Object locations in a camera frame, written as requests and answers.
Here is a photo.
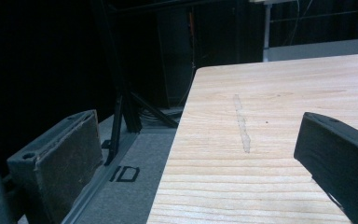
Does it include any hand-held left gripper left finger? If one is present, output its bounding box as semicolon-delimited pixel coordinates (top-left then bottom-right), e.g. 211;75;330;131
7;109;104;224

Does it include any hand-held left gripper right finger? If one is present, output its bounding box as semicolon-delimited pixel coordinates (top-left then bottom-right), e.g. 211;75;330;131
293;111;358;224

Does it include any black metal tripod stand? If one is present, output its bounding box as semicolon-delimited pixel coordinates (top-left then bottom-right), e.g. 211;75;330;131
90;0;180;166

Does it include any strip of clear tape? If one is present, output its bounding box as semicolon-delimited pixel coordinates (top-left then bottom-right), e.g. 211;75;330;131
232;93;252;154

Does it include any black curtain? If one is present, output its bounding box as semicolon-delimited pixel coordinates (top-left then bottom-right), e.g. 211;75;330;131
0;0;119;175

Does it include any white metal stand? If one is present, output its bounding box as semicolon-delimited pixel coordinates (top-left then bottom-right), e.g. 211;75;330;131
249;0;358;63

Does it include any bundle of dark cables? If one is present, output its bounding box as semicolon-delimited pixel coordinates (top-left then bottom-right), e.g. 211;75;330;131
139;106;184;125

